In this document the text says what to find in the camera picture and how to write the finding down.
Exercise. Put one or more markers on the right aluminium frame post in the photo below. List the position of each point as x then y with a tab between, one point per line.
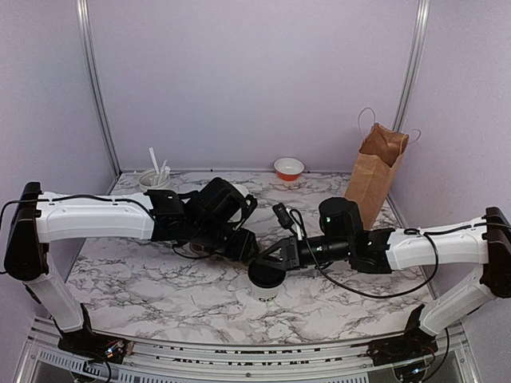
413	66

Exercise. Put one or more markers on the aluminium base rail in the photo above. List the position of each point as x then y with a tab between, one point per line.
146	360

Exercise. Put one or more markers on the white cylindrical straw holder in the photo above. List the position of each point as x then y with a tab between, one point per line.
150	180

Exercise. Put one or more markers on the stacked white paper cups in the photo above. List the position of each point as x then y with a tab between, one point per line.
241	189

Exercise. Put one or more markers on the aluminium frame post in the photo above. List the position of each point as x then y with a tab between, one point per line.
86	33
413	66

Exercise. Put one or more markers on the brown cardboard cup carrier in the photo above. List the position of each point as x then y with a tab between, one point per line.
200	250

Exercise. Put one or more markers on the brown paper bag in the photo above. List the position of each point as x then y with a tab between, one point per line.
377	163

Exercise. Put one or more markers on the white paper cup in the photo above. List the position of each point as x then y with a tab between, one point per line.
265	293

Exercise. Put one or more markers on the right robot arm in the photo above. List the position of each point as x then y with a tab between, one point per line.
484	241

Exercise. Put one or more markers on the black plastic cup lid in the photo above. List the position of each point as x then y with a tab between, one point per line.
265	277

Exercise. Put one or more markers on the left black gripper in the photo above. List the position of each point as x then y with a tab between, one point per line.
239	251

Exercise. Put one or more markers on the short white wrapped straw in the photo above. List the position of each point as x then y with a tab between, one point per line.
159	179

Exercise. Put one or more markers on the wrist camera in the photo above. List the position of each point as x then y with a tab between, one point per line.
248	206
290	220

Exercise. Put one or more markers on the orange and white bowl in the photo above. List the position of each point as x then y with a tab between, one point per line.
288	169

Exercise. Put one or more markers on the left aluminium frame post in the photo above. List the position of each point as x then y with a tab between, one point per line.
86	33

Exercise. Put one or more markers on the tall white wrapped straw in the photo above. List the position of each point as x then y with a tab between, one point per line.
154	161

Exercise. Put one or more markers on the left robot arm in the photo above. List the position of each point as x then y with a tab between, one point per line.
212	219

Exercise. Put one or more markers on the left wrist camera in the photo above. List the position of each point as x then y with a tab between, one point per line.
248	206

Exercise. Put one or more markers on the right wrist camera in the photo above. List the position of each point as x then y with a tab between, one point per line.
290	220

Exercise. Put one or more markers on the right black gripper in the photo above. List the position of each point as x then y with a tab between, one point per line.
291	254

